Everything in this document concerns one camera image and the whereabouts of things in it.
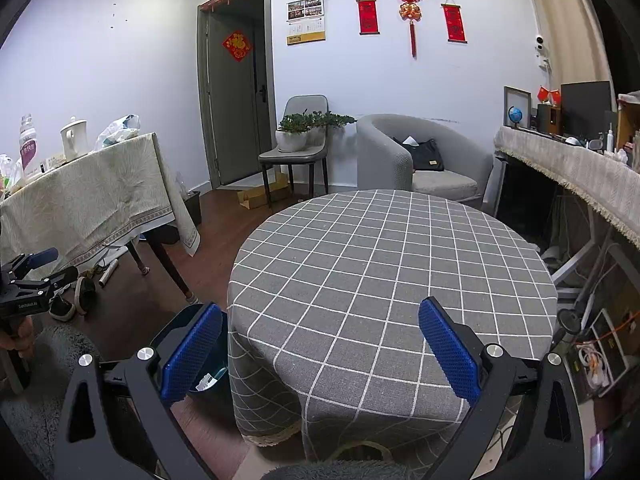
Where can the wall calendar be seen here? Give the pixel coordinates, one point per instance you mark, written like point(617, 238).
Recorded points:
point(306, 25)

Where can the small red flags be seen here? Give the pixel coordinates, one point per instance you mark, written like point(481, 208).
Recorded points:
point(544, 92)

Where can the potted plant white pot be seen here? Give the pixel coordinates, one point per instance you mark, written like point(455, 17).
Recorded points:
point(291, 141)

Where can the black handbag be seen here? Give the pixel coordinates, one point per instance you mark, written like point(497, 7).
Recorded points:
point(422, 155)

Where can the green potted plant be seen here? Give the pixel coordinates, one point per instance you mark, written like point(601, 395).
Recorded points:
point(332, 120)

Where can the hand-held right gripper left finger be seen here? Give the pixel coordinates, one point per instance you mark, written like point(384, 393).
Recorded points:
point(192, 350)

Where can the shelf with beige fringed cloth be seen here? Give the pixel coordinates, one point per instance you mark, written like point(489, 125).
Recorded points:
point(575, 170)

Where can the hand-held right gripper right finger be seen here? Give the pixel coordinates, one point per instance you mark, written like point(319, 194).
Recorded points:
point(447, 355)

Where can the dark blue waste bin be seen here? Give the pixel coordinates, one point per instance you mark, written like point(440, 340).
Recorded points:
point(215, 355)

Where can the beige slipper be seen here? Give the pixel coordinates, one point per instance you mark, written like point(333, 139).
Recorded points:
point(62, 310)
point(85, 292)

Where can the white security camera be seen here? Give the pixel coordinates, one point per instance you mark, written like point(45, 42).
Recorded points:
point(539, 45)

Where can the flat cardboard box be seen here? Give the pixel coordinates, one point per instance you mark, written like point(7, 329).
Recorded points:
point(250, 197)

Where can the red diamond door decoration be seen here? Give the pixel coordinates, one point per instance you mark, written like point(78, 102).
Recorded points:
point(237, 45)

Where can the round table grey checked tablecloth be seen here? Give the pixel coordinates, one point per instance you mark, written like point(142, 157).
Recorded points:
point(375, 285)

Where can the red wall scroll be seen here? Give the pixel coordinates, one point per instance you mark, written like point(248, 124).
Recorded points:
point(454, 22)
point(368, 15)

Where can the person's left hand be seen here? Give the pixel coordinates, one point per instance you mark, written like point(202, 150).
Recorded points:
point(17, 335)

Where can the side table beige tablecloth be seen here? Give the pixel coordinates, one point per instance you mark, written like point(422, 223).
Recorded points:
point(90, 195)

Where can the clear plastic bottle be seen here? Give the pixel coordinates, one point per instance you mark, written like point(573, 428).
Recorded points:
point(181, 185)

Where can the black monitor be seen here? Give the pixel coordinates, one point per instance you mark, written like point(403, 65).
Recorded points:
point(585, 110)

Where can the white plastic bag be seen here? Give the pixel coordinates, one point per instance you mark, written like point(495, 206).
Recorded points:
point(117, 132)

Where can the grey dining chair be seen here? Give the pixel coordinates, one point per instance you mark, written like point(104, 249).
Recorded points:
point(305, 105)

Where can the brown speaker box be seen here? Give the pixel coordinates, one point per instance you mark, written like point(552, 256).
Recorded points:
point(552, 120)

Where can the grey armchair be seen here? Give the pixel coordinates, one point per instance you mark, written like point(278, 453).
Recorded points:
point(385, 150)

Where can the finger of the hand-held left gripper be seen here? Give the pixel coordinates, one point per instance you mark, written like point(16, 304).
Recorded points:
point(60, 277)
point(42, 256)

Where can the white cylinder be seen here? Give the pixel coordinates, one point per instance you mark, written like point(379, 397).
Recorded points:
point(107, 275)

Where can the grey door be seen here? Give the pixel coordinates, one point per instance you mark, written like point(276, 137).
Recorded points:
point(235, 125)

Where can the white bottle purple label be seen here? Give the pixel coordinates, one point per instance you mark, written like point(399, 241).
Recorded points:
point(29, 152)

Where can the small blue globe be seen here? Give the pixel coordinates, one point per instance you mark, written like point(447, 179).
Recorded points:
point(514, 114)

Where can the white slim bottle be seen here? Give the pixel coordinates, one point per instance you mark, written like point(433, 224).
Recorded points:
point(611, 141)

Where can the white kettle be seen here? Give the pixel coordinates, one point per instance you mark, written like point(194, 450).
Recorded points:
point(72, 140)

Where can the black floor bin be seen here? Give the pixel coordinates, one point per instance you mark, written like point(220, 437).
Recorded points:
point(192, 207)

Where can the picture frame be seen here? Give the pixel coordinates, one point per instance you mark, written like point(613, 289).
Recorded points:
point(510, 100)

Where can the grey fluffy cloth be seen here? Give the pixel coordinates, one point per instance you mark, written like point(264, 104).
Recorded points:
point(50, 350)

